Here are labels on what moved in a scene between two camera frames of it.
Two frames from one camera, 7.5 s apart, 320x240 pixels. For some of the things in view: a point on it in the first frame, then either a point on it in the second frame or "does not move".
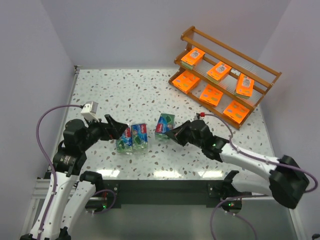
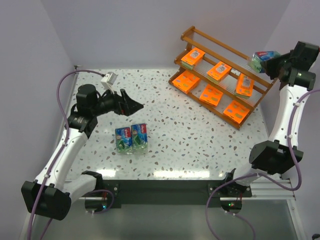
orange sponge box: (218, 73) does not move
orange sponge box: (244, 87) does not move
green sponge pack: (165, 123) -> (258, 57)
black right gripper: (184, 132) -> (271, 68)
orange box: (211, 95) does not move
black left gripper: (109, 128) -> (122, 102)
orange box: (186, 82) does not move
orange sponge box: (192, 58) does not move
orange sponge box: (236, 112) does not move
